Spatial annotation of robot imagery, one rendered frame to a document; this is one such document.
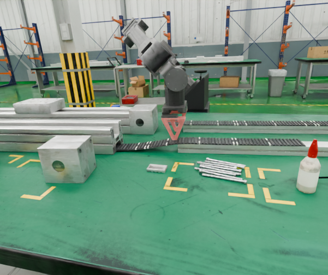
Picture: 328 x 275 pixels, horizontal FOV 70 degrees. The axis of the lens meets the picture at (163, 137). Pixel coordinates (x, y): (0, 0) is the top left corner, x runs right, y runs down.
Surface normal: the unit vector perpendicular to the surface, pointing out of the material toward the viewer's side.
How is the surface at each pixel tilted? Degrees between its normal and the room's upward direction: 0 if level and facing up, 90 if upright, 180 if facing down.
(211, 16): 90
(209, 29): 90
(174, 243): 0
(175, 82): 90
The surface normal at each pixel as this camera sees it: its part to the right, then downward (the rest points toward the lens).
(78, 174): -0.10, 0.36
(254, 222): -0.04, -0.94
